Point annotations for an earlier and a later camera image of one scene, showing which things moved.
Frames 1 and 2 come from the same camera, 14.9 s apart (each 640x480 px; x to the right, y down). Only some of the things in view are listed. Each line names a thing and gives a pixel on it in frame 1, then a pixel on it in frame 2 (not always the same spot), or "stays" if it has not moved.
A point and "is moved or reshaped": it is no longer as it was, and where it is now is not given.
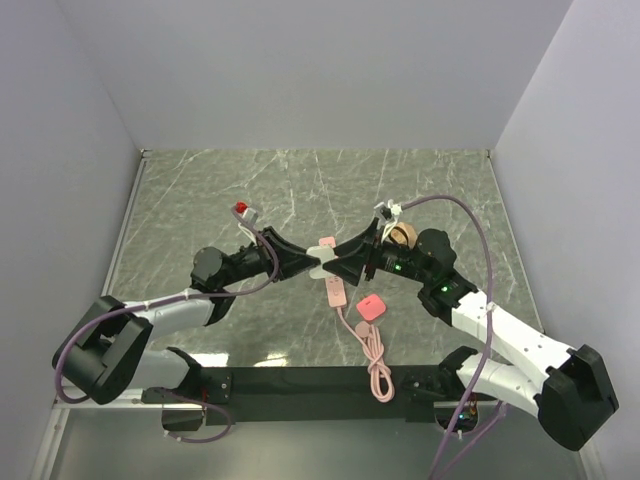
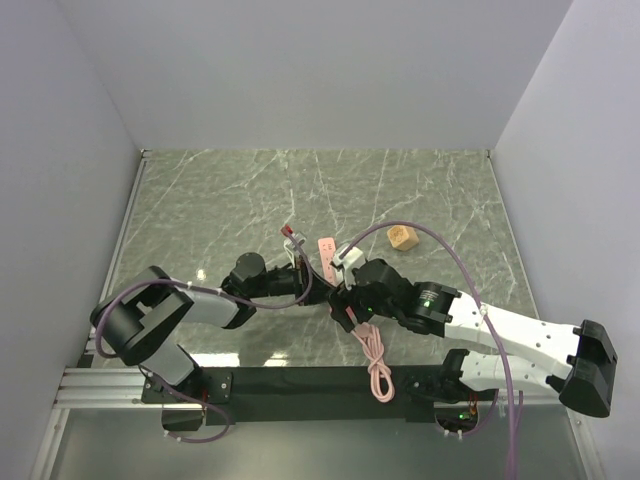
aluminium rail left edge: [142, 156] stays
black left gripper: [291, 259] -> [300, 277]
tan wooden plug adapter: [404, 234] stays
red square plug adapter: [371, 307] is moved or reshaped
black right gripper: [350, 265] -> [339, 300]
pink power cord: [373, 347] stays
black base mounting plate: [310, 395] stays
